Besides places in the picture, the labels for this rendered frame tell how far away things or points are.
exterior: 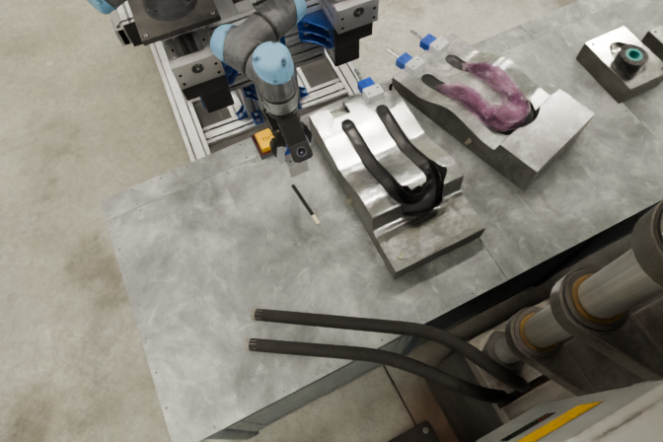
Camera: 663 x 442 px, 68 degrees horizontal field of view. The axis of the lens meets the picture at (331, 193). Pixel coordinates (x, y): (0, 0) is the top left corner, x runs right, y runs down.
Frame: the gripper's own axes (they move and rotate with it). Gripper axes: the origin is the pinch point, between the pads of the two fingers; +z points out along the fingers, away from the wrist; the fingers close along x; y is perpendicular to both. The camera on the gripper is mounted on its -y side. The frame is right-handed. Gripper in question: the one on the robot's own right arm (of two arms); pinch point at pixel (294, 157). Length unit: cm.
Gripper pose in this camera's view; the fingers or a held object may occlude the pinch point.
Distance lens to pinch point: 124.9
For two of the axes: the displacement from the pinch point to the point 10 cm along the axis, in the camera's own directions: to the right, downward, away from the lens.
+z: 0.3, 4.5, 8.9
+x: -9.0, 4.0, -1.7
